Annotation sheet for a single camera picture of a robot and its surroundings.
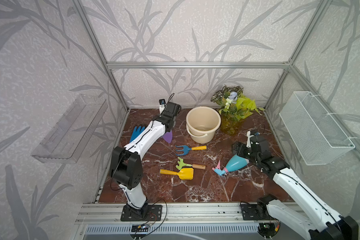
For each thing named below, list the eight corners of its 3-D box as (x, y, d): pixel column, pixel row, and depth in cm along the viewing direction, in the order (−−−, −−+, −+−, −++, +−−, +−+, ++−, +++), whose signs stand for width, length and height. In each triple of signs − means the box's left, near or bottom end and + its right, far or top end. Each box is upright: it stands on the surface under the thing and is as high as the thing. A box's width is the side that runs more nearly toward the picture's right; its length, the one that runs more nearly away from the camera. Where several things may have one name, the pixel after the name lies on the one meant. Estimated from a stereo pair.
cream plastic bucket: (186, 148, 98) (185, 133, 85) (186, 123, 113) (186, 106, 99) (219, 148, 98) (223, 133, 85) (215, 123, 113) (219, 106, 99)
